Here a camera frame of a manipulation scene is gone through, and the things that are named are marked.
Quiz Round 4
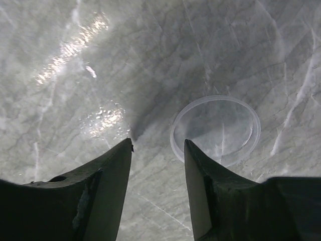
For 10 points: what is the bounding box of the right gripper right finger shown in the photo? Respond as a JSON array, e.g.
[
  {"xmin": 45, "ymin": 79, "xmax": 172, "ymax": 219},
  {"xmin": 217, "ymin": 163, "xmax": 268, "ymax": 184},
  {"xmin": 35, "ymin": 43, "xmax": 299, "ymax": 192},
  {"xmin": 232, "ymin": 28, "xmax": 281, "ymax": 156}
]
[{"xmin": 184, "ymin": 140, "xmax": 320, "ymax": 240}]

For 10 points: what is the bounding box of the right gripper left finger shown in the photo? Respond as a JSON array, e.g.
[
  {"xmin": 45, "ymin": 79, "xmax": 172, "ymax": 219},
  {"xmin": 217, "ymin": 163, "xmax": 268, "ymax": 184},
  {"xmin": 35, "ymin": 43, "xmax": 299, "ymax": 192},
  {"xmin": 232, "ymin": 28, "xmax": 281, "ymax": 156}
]
[{"xmin": 1, "ymin": 138, "xmax": 133, "ymax": 240}]

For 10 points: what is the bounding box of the clear plastic tube lid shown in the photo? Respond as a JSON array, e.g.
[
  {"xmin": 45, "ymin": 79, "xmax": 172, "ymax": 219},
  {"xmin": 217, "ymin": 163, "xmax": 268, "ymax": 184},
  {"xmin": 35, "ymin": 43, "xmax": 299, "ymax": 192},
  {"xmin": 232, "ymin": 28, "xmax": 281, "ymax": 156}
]
[{"xmin": 170, "ymin": 95, "xmax": 261, "ymax": 167}]

